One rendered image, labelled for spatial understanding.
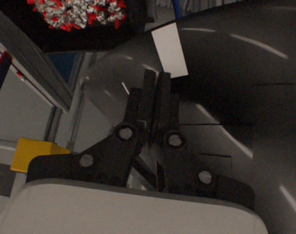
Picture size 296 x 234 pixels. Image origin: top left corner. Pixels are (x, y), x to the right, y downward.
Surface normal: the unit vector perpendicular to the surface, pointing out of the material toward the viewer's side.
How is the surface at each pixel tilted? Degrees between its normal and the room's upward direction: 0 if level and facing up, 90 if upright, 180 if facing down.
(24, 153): 90
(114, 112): 35
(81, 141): 90
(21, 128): 90
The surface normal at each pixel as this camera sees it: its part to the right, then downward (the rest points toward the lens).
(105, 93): -0.53, 0.58
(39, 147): 0.08, -0.31
